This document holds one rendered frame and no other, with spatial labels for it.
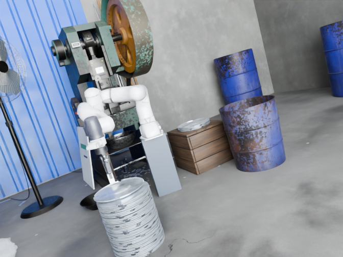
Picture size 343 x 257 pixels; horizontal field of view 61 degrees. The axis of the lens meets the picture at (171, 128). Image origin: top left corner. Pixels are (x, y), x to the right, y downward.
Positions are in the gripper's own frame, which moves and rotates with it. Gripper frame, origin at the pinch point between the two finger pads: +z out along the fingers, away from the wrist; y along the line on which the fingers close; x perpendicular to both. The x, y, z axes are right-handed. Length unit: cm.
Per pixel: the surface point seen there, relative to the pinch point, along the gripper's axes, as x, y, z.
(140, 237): 1.3, -34.7, 24.6
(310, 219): -70, -76, 36
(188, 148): -72, 36, 12
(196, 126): -86, 38, -2
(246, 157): -95, -5, 24
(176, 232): -19.4, -29.1, 35.4
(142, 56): -75, 80, -72
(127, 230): 6.1, -33.3, 18.6
